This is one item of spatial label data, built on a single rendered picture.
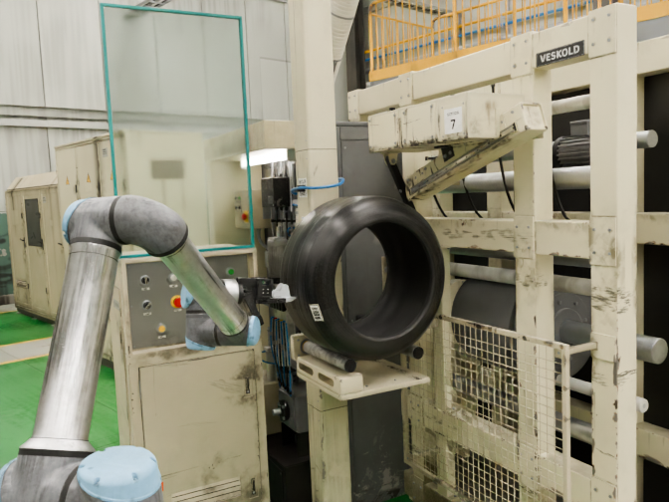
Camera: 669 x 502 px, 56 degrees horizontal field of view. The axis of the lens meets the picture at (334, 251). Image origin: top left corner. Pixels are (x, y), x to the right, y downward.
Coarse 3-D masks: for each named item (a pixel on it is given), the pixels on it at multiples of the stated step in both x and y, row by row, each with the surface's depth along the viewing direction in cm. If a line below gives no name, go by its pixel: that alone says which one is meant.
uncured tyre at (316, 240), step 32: (320, 224) 207; (352, 224) 206; (384, 224) 243; (416, 224) 217; (288, 256) 216; (320, 256) 202; (416, 256) 242; (320, 288) 202; (384, 288) 248; (416, 288) 242; (384, 320) 245; (416, 320) 221; (352, 352) 211; (384, 352) 215
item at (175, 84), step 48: (144, 48) 238; (192, 48) 247; (240, 48) 256; (144, 96) 239; (192, 96) 248; (240, 96) 257; (144, 144) 241; (192, 144) 249; (240, 144) 258; (144, 192) 242; (192, 192) 250; (240, 192) 260; (192, 240) 252; (240, 240) 261
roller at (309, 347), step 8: (304, 344) 239; (312, 344) 235; (312, 352) 232; (320, 352) 227; (328, 352) 223; (328, 360) 221; (336, 360) 215; (344, 360) 211; (352, 360) 211; (344, 368) 210; (352, 368) 211
